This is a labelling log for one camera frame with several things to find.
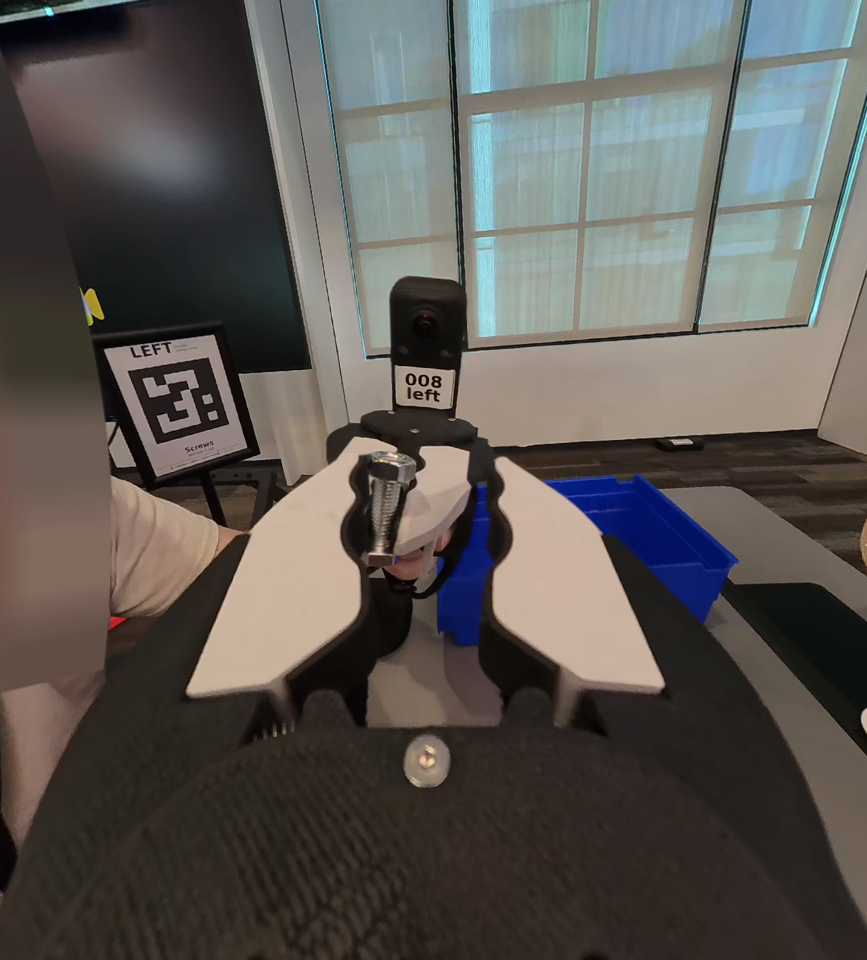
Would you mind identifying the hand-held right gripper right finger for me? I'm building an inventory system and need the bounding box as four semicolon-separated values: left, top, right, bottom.
478;454;666;696

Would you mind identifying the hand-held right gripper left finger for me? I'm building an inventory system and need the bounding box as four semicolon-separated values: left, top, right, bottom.
186;452;372;700

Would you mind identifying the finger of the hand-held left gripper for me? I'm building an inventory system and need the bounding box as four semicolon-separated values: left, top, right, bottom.
394;446;474;561

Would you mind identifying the steel hex bolt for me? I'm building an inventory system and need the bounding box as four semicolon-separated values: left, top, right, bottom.
362;450;417;569

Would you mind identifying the blue plastic bin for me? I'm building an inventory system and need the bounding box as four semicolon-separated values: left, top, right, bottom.
437;474;740;648

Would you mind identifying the person's left hand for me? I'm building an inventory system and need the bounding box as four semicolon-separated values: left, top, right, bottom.
387;527;456;592

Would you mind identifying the black sign easel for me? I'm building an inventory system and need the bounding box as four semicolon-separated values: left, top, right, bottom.
103;420;288;530

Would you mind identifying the large grid window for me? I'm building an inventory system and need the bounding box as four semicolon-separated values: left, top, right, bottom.
317;0;867;350

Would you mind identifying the framed black-white marker sign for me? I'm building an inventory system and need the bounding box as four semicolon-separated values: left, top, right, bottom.
94;322;262;487

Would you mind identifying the black desk mat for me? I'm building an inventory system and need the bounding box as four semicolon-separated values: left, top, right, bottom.
722;581;867;810

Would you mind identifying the person's beige shirt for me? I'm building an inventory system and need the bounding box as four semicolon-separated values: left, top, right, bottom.
0;671;108;960

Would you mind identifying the large dark screen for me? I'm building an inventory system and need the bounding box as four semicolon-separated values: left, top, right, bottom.
0;0;313;376

